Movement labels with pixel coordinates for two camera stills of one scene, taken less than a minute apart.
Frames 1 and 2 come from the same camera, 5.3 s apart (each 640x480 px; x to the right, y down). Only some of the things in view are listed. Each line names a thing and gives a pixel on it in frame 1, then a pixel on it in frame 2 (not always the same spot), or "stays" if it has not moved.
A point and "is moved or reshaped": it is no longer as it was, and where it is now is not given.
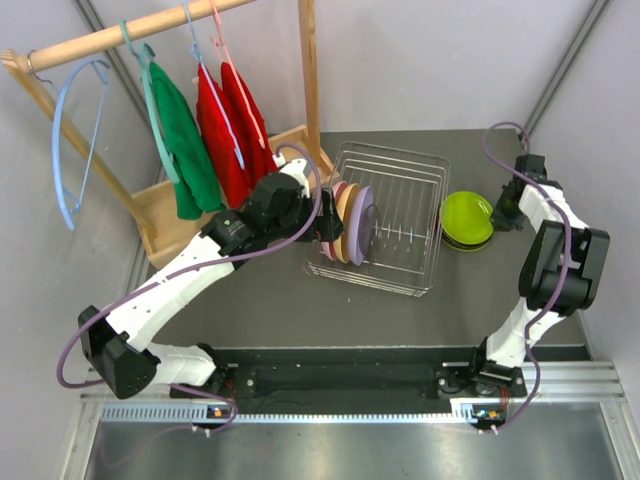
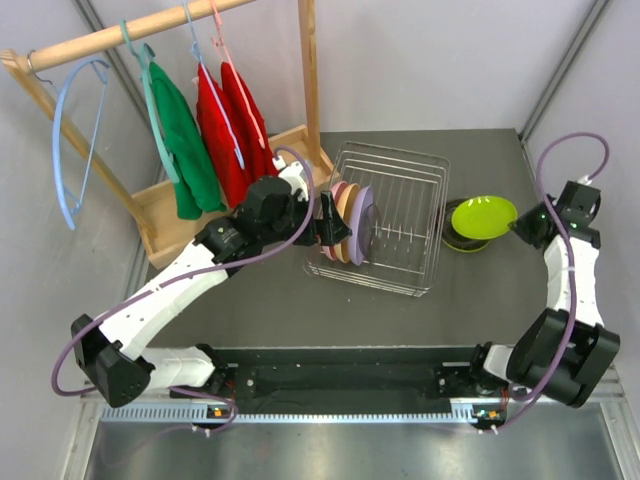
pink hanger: x=220 y=41 stays
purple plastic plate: x=363 y=198 stays
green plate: x=465 y=218 is moved or reshaped
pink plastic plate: x=328 y=247 stays
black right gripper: x=503 y=223 -> x=522 y=225
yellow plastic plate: x=345 y=204 stays
